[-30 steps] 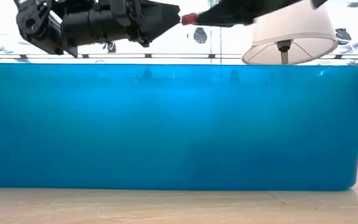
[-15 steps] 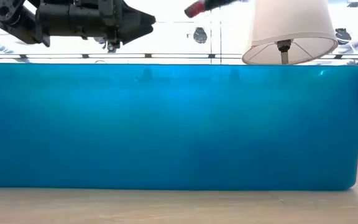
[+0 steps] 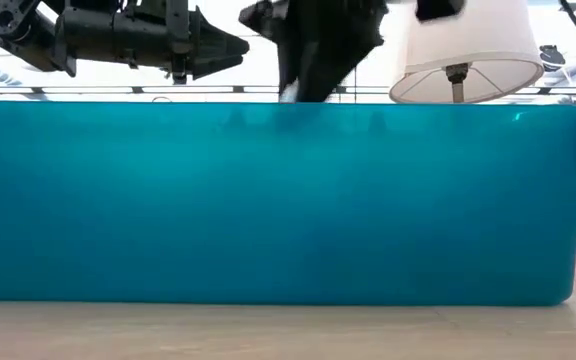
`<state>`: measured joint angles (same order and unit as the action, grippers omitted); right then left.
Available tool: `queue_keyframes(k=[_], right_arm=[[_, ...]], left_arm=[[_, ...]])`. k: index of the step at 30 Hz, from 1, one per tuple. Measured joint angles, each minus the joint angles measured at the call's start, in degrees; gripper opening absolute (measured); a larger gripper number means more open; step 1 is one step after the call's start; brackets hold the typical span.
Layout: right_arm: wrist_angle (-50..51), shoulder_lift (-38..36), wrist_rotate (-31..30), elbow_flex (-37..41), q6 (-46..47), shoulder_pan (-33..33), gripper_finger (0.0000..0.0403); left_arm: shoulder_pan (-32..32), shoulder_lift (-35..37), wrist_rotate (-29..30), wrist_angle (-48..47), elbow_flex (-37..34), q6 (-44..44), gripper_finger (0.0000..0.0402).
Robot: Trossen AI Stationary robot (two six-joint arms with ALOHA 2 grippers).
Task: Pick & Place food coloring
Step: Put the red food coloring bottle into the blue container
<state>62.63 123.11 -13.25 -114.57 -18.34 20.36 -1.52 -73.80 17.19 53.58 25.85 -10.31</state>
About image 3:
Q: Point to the blue plastic bin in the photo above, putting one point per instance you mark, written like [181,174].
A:
[268,200]

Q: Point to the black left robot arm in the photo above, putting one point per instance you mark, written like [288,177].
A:
[13,30]

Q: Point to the dark round background fixture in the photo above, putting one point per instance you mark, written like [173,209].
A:
[551,57]

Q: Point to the background horizontal rail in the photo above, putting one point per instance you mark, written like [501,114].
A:
[93,90]

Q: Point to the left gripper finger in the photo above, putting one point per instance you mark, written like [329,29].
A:
[213,40]
[213,65]

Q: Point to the white lamp shade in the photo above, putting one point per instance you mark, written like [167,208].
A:
[468,45]

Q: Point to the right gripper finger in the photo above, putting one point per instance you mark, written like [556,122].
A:
[328,70]
[295,65]

